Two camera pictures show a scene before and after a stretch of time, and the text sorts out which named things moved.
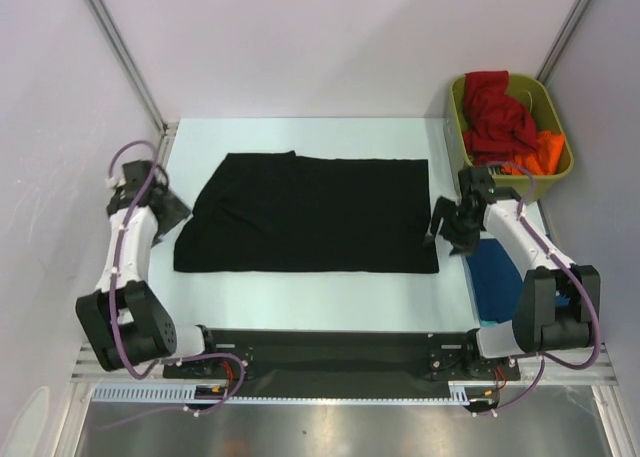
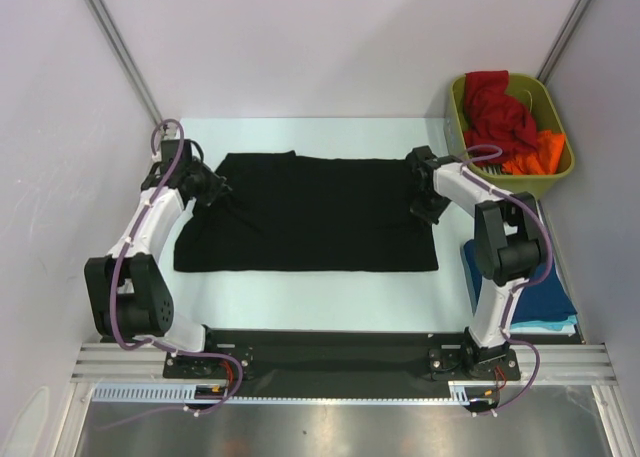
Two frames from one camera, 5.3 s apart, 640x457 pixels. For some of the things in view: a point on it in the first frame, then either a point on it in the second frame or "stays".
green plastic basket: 533,93 stays
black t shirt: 275,212 stays
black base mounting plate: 345,363 stays
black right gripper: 454,222 -> 426,207
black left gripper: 177,212 -> 217,185
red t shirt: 498,127 stays
